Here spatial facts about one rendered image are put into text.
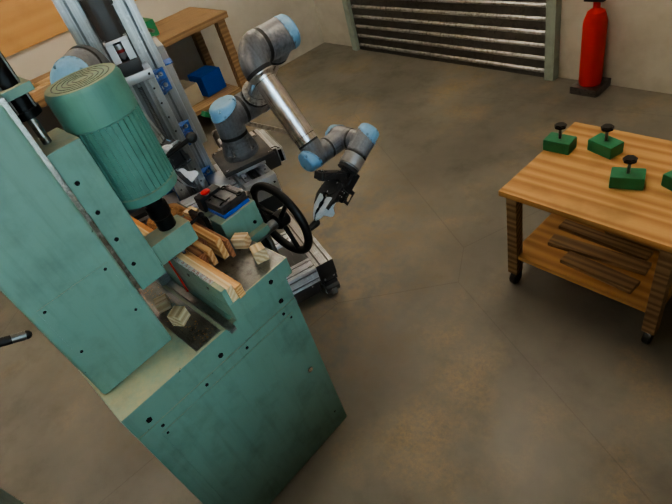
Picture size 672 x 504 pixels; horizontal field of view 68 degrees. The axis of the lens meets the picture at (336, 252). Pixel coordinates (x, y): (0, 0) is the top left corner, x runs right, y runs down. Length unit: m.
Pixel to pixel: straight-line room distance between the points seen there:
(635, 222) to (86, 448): 2.36
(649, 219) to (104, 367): 1.73
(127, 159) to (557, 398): 1.65
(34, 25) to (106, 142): 3.35
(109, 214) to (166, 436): 0.61
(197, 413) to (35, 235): 0.65
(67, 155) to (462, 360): 1.61
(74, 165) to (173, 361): 0.56
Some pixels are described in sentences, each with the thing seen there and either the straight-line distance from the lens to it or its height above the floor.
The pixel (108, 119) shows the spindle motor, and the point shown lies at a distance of 1.25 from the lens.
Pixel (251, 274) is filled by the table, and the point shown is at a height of 0.90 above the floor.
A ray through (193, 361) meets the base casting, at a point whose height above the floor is 0.79.
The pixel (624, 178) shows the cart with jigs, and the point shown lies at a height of 0.58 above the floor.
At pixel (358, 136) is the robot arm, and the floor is 0.97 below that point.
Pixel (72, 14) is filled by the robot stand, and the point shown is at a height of 1.48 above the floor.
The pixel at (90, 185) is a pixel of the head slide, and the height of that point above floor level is 1.28.
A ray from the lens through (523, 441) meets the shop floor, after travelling 1.99.
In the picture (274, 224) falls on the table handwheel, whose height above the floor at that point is 0.82.
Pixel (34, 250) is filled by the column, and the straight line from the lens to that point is 1.24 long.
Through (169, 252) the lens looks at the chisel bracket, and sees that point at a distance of 1.46.
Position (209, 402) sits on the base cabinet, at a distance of 1.53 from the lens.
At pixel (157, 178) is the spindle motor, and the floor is 1.21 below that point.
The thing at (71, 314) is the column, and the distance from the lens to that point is 1.33.
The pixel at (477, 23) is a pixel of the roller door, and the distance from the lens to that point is 4.30.
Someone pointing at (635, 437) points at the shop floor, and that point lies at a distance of 2.05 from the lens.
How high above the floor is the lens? 1.77
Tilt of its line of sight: 40 degrees down
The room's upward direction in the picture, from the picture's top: 18 degrees counter-clockwise
